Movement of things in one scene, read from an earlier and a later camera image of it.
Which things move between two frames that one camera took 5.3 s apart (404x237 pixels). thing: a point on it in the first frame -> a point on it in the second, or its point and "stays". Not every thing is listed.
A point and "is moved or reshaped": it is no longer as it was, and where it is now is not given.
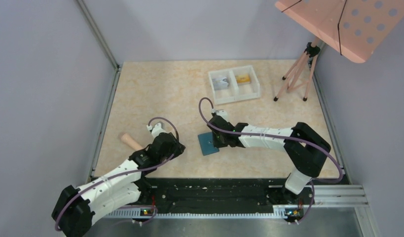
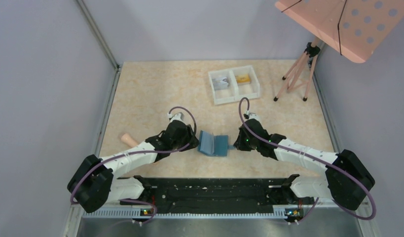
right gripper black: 216,139 -> 239,141
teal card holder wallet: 206,141 is moved or reshaped
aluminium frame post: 94,28 stays
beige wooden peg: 131,141 stays
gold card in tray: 243,79 stays
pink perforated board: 357,28 stays
